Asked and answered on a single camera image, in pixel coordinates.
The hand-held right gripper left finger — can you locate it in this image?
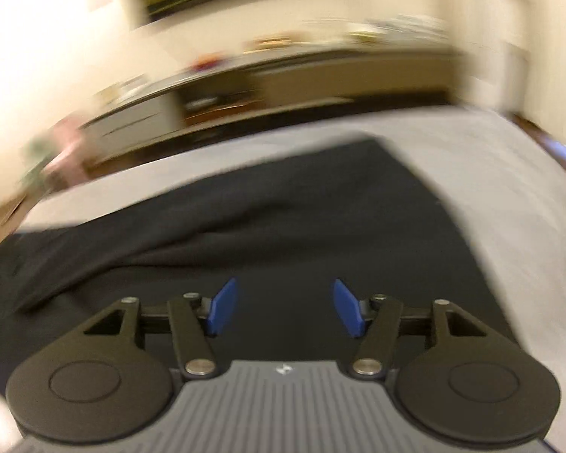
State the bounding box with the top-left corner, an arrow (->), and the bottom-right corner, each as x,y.
82,277 -> 239,381

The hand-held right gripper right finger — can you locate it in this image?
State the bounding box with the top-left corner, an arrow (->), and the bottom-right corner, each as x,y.
332,279 -> 489,381

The black garment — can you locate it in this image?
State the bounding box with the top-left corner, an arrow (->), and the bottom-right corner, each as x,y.
0,138 -> 518,399

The pink chair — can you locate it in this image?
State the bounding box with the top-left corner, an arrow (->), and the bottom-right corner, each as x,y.
23,112 -> 91,190

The long wooden cabinet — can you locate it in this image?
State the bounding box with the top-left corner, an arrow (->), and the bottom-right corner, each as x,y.
82,46 -> 469,153

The red object on cabinet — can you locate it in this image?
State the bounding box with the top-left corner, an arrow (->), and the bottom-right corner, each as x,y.
192,55 -> 228,71

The white clutter on cabinet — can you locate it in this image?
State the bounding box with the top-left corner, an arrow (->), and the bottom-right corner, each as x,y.
348,15 -> 450,41

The wooden bed frame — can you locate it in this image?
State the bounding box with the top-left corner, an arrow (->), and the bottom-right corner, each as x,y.
513,112 -> 566,181

